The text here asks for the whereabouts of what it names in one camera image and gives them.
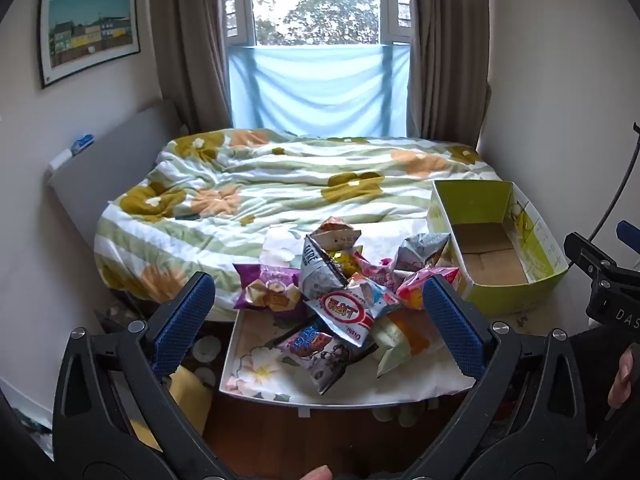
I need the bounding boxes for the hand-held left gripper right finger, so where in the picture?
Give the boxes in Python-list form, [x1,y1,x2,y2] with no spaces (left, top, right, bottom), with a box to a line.
[405,274,589,480]

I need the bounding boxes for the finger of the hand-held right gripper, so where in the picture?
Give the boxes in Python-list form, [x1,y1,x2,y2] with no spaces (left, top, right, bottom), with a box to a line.
[563,231,620,283]
[615,220,640,250]

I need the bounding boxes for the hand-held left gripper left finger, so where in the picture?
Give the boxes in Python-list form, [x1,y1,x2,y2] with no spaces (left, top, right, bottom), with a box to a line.
[52,271,236,480]

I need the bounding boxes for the pink floral snack packet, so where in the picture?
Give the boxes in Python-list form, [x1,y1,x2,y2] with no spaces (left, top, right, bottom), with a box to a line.
[394,265,460,311]

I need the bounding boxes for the green cardboard box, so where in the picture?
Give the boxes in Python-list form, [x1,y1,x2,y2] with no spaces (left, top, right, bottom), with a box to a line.
[428,179,571,316]

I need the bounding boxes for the newspaper print snack packet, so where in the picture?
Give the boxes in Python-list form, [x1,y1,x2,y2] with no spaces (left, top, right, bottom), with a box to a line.
[392,232,451,276]

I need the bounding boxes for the white blue snack packet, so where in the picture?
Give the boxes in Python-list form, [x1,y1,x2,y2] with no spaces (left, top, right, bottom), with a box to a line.
[344,273,401,319]

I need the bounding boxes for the purple snack packet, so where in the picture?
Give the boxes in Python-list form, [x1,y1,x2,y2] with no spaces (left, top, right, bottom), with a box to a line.
[232,262,309,322]

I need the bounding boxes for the pink white snack packet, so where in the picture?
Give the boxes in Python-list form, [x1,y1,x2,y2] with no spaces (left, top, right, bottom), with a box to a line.
[352,254,401,286]

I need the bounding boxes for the red label white snack packet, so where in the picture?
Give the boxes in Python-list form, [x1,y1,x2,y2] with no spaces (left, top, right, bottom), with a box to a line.
[305,287,381,349]

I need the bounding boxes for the gold yellow snack packet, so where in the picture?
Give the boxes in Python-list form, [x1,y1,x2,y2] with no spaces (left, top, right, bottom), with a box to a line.
[329,249,359,276]

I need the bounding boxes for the blue cartoon snack packet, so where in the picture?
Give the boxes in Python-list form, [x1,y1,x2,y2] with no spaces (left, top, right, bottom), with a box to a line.
[272,320,379,396]

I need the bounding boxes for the black white snack packet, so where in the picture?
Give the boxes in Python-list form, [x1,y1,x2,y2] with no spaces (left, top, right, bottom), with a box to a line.
[299,233,351,302]

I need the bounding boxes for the person's right hand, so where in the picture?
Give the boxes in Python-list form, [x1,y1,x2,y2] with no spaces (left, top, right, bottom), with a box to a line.
[607,344,640,411]

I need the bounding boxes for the person's left hand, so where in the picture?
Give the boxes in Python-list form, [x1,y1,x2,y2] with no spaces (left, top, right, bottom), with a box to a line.
[291,465,334,480]

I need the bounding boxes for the grey spotted mat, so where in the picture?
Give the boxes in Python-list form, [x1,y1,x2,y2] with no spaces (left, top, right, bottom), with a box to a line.
[184,332,224,386]

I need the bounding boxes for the yellow cloth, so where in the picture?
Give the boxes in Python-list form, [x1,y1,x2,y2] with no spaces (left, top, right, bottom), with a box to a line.
[127,364,214,454]

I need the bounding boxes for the floral striped blanket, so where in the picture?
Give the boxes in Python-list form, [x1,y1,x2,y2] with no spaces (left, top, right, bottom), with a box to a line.
[93,127,504,312]

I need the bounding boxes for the grey headboard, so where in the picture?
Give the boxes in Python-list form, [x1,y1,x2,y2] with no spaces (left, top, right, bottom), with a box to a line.
[47,98,184,252]

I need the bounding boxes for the blue white tube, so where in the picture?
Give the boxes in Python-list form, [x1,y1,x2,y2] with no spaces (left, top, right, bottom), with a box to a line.
[48,133,96,171]

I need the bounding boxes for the brown curtain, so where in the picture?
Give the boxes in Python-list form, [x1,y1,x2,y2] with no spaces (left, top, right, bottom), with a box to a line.
[147,0,234,137]
[407,0,494,147]

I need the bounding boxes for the light blue window cloth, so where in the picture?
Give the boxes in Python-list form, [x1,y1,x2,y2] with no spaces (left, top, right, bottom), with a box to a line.
[227,43,412,139]

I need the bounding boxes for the window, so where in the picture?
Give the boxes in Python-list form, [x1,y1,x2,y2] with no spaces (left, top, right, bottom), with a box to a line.
[222,0,417,49]

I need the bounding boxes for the black cable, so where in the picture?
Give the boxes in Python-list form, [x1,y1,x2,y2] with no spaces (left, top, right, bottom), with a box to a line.
[589,120,640,242]

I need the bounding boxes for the framed wall picture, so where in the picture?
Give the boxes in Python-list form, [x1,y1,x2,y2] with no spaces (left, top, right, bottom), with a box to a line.
[38,0,142,90]

